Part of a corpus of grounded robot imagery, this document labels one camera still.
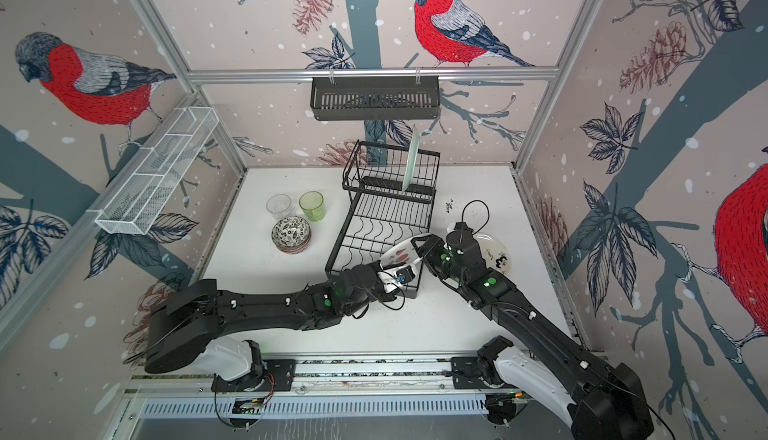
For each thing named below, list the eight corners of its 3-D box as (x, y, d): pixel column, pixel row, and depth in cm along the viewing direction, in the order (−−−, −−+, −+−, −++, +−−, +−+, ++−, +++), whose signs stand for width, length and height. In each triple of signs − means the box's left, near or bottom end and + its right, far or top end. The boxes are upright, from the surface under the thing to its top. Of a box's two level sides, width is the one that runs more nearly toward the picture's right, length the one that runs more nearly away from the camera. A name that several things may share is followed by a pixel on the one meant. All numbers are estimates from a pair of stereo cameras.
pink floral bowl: (273, 252, 97) (267, 241, 92) (281, 227, 103) (275, 216, 98) (309, 252, 97) (305, 241, 92) (314, 227, 103) (310, 216, 98)
